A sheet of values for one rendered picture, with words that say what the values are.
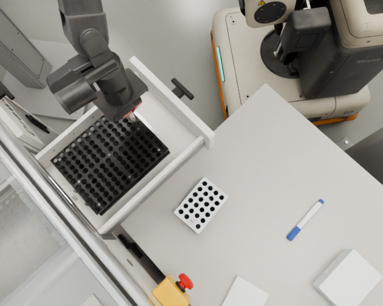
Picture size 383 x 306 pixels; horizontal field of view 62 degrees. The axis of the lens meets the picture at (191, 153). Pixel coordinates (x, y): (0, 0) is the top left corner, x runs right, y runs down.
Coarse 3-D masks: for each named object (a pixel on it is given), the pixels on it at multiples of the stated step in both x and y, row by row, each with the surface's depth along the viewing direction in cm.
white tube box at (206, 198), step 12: (204, 180) 83; (192, 192) 82; (204, 192) 85; (216, 192) 86; (192, 204) 82; (204, 204) 85; (216, 204) 85; (180, 216) 81; (192, 216) 81; (204, 216) 81; (192, 228) 80
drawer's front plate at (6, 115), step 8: (0, 104) 78; (8, 104) 86; (0, 112) 76; (8, 112) 78; (8, 120) 75; (16, 120) 79; (16, 128) 75; (24, 128) 80; (16, 136) 74; (24, 136) 75; (32, 136) 80; (32, 144) 80; (40, 144) 83
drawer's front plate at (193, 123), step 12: (132, 60) 78; (144, 72) 77; (156, 84) 76; (156, 96) 84; (168, 96) 76; (168, 108) 83; (180, 108) 75; (180, 120) 83; (192, 120) 74; (192, 132) 82; (204, 132) 73
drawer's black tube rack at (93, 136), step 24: (120, 120) 77; (96, 144) 76; (120, 144) 76; (144, 144) 76; (72, 168) 78; (96, 168) 74; (120, 168) 74; (144, 168) 74; (96, 192) 73; (120, 192) 73
